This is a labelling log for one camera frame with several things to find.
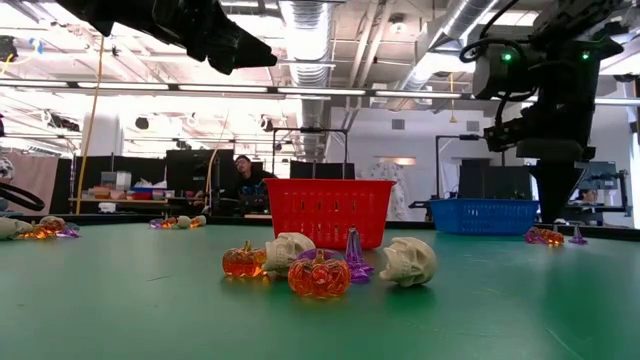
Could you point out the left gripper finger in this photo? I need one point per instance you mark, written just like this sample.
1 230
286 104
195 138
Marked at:
235 50

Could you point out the black cabinet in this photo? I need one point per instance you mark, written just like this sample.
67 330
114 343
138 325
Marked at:
495 182

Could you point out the blue plastic basket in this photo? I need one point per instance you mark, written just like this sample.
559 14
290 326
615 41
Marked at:
480 217

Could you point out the white cloth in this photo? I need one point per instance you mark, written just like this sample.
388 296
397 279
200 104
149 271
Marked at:
395 175

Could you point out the clear storage box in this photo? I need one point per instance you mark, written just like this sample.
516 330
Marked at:
116 179

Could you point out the silver ventilation duct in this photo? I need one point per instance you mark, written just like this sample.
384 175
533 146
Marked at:
307 50
470 20

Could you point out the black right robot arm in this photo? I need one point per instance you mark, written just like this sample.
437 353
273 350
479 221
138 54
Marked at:
575 30

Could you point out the black low panel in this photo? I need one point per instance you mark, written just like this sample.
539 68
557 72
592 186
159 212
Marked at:
322 170

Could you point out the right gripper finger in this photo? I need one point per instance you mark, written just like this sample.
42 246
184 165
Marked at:
555 190

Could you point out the black table frame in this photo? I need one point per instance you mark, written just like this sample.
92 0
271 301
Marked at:
125 218

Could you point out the cream plastic skull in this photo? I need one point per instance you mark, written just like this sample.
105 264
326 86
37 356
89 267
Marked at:
12 228
410 260
202 220
51 221

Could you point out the pink curtain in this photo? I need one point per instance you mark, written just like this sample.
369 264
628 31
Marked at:
30 182

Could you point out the black metal frame stand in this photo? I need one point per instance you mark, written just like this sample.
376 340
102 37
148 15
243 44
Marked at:
470 137
310 130

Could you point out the black monitor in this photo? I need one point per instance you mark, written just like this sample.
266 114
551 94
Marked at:
602 175

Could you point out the wooden bench with bins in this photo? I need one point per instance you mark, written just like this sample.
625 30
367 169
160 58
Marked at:
125 201

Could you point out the long ceiling light bar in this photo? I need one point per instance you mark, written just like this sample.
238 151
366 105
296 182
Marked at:
225 88

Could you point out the orange translucent pumpkin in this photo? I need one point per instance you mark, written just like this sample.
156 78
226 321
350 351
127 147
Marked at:
319 277
37 233
169 223
195 223
551 237
242 262

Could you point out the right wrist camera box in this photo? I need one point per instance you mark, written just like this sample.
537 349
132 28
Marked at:
505 135

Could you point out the person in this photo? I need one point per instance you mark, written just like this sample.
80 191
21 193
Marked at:
250 187
589 196

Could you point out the red plastic basket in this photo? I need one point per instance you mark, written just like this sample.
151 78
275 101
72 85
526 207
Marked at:
325 210

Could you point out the black partition panel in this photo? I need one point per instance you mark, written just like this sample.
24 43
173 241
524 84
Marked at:
120 170
200 170

